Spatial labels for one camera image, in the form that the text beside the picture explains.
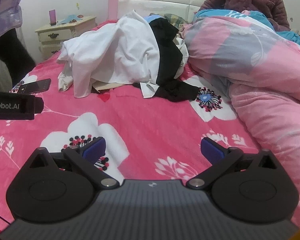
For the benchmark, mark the purple cup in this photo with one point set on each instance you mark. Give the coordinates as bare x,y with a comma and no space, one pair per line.
52,17

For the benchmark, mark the plaid cloth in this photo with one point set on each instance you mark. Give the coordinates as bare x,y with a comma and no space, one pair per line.
175,20

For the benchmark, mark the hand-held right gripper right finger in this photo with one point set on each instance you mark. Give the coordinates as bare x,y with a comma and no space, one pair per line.
211,150

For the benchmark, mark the blue cloth scrap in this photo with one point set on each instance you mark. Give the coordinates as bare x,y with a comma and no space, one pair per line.
67,18

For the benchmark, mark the cream nightstand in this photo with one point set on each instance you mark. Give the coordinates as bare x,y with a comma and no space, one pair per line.
57,33

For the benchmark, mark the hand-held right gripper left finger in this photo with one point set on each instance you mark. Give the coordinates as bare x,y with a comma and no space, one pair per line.
96,148

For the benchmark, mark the pink patterned quilt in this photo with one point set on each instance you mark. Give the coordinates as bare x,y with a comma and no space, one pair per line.
252,62

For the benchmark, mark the light blue garment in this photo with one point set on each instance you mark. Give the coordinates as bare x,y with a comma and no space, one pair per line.
153,18

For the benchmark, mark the white button shirt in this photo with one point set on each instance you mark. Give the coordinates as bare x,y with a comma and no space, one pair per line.
110,50

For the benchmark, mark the black smartphone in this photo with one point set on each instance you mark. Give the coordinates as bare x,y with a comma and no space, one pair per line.
37,85

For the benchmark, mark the black garment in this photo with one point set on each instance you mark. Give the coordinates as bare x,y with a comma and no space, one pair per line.
170,62

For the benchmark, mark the beige jacket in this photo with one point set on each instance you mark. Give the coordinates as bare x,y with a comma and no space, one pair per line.
65,81

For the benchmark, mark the pink white headboard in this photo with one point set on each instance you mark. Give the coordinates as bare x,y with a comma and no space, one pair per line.
152,2

